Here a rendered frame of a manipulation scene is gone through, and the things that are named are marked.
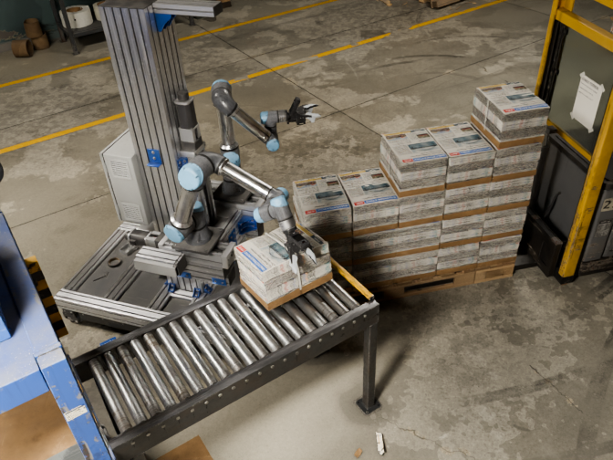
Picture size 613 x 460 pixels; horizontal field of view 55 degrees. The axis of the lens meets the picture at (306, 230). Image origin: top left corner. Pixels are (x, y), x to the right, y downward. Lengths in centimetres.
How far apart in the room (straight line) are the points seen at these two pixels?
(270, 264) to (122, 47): 127
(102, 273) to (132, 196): 89
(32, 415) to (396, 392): 192
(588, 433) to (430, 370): 89
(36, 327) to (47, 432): 80
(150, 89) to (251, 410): 183
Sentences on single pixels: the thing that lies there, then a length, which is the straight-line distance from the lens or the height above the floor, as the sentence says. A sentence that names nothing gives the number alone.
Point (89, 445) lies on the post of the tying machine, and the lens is 218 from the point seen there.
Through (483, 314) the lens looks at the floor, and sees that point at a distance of 407.
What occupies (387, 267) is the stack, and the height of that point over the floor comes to 29.
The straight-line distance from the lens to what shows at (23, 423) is 279.
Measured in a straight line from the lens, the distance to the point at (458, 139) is 370.
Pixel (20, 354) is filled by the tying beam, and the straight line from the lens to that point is 195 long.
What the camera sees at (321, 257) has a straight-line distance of 286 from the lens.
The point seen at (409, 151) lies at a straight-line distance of 354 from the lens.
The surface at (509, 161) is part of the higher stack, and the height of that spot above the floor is 97.
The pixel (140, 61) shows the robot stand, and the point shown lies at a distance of 311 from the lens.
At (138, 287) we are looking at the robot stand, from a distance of 408.
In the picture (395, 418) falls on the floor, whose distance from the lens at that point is 347.
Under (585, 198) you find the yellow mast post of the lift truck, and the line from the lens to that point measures 396.
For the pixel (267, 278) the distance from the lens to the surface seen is 274.
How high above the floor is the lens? 286
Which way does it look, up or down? 38 degrees down
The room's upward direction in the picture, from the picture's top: 3 degrees counter-clockwise
